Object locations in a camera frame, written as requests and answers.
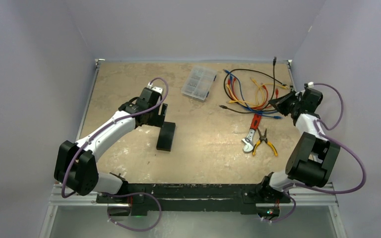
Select black network switch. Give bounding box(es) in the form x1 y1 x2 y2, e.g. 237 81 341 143
156 121 176 152

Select red ethernet cable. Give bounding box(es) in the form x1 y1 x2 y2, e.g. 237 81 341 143
230 76 270 110
253 88 280 110

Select clear plastic parts box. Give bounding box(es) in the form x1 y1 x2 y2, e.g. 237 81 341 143
181 65 217 102

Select black ethernet cable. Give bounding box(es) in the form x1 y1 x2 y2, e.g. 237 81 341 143
223 69 295 113

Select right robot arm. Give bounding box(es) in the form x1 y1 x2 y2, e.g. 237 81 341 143
258 82 340 202

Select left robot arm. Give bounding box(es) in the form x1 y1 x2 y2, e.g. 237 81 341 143
54 86 167 203

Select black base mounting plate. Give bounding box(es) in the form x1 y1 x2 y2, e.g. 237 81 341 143
96 183 290 216

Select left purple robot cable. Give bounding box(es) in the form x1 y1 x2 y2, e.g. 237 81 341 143
61 77 169 232

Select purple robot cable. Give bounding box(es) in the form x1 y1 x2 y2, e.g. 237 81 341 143
261 82 367 223
61 77 169 232

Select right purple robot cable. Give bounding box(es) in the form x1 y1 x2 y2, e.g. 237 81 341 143
261 82 367 223

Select yellow handled pliers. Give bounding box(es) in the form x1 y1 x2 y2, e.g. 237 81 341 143
252 128 278 157

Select aluminium frame rail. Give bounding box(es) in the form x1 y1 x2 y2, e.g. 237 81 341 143
48 184 338 206

